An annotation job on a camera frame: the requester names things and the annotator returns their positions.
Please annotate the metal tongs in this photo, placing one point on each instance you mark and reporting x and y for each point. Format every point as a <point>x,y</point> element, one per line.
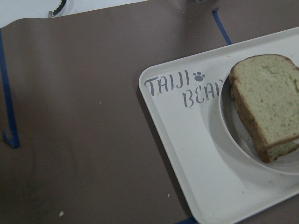
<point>56,11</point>

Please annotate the white round plate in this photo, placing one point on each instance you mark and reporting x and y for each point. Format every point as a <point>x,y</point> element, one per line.
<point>252,144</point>

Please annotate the bread slice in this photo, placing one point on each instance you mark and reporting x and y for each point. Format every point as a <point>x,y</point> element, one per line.
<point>278,151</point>
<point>265,89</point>

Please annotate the white bear tray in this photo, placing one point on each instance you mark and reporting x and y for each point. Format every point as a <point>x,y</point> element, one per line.
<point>221,176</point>

